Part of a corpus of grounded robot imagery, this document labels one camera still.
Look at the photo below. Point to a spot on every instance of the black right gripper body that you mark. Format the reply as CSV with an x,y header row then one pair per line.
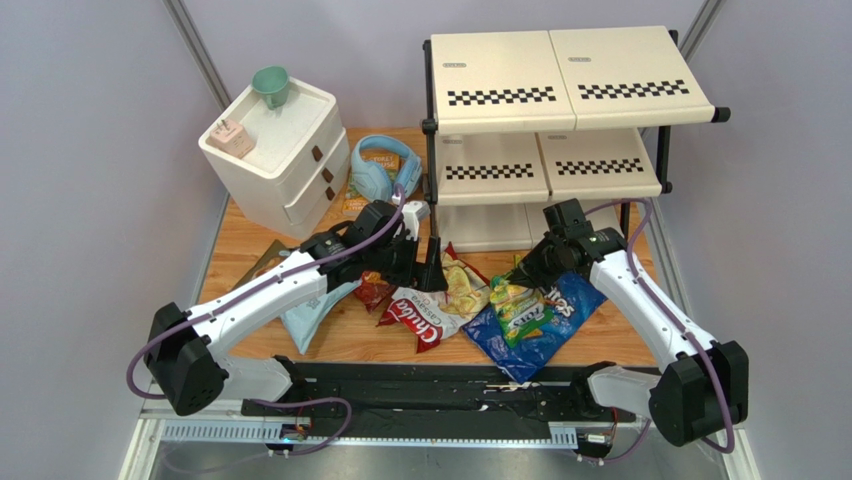
x,y
542,260

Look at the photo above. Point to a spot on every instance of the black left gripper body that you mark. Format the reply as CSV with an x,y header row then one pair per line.
x,y
398,263

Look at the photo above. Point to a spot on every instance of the green Foxs snack bag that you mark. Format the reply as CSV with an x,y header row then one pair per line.
x,y
521,312

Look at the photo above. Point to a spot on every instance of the white red Chuba chips bag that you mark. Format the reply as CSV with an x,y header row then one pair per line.
x,y
435,316

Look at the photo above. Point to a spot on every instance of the red Doritos chips bag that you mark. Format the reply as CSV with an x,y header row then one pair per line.
x,y
373,290

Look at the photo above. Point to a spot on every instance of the blue Doritos chips bag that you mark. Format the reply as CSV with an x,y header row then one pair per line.
x,y
573,301

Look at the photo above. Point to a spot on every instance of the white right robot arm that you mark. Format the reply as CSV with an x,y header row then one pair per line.
x,y
701,390

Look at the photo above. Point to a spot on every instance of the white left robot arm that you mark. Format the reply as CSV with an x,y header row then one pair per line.
x,y
188,352

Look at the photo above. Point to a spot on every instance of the cream three-tier shelf rack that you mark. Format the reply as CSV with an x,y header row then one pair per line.
x,y
518,121

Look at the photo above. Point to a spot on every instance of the light blue headphones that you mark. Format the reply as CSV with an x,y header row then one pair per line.
x,y
372,180

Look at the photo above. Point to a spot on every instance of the orange green book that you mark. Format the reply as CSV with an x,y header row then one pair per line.
x,y
353,201

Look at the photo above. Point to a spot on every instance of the light blue snack bag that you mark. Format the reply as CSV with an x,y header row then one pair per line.
x,y
303,321

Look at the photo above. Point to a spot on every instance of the brown snack bag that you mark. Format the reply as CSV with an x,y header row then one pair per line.
x,y
275,254

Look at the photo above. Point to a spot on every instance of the white three-drawer cabinet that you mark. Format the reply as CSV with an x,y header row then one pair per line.
x,y
299,165

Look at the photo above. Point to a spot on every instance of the pink power adapter cube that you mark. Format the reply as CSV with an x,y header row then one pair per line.
x,y
231,138

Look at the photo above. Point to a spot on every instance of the green plastic cup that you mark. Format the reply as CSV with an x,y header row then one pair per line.
x,y
272,84

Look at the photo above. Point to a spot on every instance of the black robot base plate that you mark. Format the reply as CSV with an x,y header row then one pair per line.
x,y
431,387

